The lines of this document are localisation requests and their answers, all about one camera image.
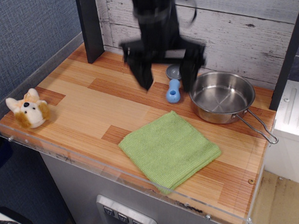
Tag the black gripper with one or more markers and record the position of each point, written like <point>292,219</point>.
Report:
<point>159,28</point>

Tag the green towel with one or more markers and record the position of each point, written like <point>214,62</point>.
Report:
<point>169,151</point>

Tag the blue grey measuring scoop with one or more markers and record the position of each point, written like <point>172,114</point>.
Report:
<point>173,74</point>

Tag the stainless steel pan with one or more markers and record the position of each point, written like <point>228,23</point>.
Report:
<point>224,98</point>

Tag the clear acrylic table guard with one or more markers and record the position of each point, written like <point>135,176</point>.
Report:
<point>93,107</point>

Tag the plush dog head toy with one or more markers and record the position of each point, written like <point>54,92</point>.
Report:
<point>31,111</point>

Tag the white side cabinet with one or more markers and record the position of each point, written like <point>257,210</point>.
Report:
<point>282,158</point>

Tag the silver dispenser button panel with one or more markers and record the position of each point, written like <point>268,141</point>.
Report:
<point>119,213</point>

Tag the black left vertical post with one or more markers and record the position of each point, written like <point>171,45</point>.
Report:
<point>90,27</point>

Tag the black vertical post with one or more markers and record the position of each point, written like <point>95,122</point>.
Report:
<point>286,68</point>
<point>90,27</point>

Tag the black right vertical post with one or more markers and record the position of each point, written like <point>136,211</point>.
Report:
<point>286,68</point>

